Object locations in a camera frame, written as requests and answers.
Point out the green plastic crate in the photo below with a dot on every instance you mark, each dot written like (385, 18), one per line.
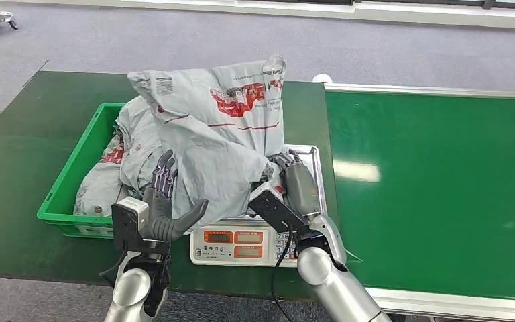
(64, 191)

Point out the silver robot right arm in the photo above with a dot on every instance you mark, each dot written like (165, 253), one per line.
(333, 280)

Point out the plain grey mailer package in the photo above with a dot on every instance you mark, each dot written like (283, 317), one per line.
(140, 137)

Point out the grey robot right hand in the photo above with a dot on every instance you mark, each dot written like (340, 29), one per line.
(301, 189)

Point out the green conveyor belt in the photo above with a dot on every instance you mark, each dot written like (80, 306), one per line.
(439, 186)

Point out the white scale with steel tray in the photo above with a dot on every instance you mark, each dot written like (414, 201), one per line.
(239, 249)

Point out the white conveyor roller cap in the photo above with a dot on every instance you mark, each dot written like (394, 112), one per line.
(322, 78)

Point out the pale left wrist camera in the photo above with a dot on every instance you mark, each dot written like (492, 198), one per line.
(128, 218)

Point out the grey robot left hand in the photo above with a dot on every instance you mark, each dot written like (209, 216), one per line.
(159, 218)

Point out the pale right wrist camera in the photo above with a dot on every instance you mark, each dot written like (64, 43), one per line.
(275, 211)

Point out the large grey mailer package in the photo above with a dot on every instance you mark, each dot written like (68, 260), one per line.
(217, 142)

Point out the grey red-printed mailer package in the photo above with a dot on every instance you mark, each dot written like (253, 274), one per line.
(99, 186)

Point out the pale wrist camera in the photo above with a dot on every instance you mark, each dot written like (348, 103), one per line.
(128, 218)
(275, 211)

